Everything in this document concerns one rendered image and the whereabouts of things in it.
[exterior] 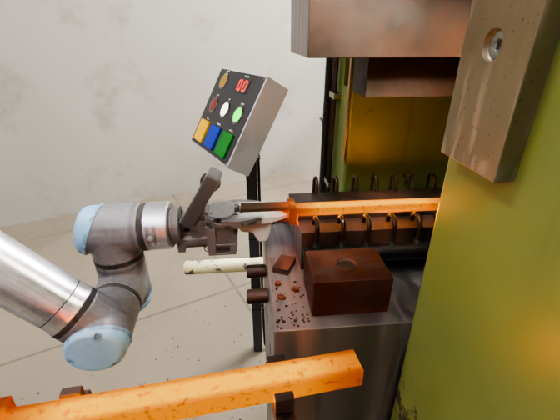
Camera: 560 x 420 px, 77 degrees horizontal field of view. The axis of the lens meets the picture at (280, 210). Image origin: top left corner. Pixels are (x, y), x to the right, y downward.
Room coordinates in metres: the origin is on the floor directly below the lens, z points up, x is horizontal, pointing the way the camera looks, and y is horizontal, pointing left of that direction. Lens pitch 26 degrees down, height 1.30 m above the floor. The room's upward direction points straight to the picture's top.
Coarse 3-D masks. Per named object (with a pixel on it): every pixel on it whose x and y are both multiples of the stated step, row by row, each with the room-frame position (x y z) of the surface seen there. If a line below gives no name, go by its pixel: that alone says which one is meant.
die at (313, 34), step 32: (320, 0) 0.53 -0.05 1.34; (352, 0) 0.53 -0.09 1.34; (384, 0) 0.53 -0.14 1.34; (416, 0) 0.54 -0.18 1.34; (448, 0) 0.54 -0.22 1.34; (320, 32) 0.53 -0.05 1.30; (352, 32) 0.53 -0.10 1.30; (384, 32) 0.53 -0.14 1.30; (416, 32) 0.54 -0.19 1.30; (448, 32) 0.54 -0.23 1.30
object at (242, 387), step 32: (352, 352) 0.28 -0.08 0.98; (160, 384) 0.24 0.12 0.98; (192, 384) 0.24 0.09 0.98; (224, 384) 0.24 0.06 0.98; (256, 384) 0.24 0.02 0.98; (288, 384) 0.24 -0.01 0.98; (320, 384) 0.25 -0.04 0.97; (352, 384) 0.25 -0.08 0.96; (0, 416) 0.20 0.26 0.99; (32, 416) 0.21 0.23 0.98; (64, 416) 0.21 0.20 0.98; (96, 416) 0.21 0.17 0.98; (128, 416) 0.21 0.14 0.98; (160, 416) 0.21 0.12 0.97; (192, 416) 0.22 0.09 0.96
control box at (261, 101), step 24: (240, 72) 1.17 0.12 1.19; (216, 96) 1.24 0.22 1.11; (240, 96) 1.09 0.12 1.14; (264, 96) 1.01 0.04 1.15; (216, 120) 1.15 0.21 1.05; (240, 120) 1.02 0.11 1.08; (264, 120) 1.01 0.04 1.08; (216, 144) 1.07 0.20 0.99; (240, 144) 0.97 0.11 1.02; (240, 168) 0.97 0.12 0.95
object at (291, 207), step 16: (256, 208) 0.58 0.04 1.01; (272, 208) 0.58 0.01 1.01; (288, 208) 0.58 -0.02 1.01; (304, 208) 0.59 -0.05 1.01; (320, 208) 0.59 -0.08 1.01; (336, 208) 0.59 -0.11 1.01; (352, 208) 0.59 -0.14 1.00; (368, 208) 0.60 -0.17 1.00; (384, 208) 0.60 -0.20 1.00; (400, 208) 0.60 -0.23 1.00; (416, 208) 0.61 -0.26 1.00
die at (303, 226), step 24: (312, 192) 0.73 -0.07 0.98; (360, 192) 0.73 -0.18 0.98; (384, 192) 0.73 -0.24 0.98; (408, 192) 0.73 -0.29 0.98; (432, 192) 0.70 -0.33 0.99; (312, 216) 0.57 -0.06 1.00; (336, 216) 0.58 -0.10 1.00; (360, 216) 0.58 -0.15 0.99; (384, 216) 0.59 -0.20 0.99; (408, 216) 0.59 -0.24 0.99; (432, 216) 0.59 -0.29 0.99; (312, 240) 0.53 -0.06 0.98; (336, 240) 0.53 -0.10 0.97; (360, 240) 0.53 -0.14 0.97; (384, 240) 0.54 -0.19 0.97; (408, 240) 0.54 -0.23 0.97
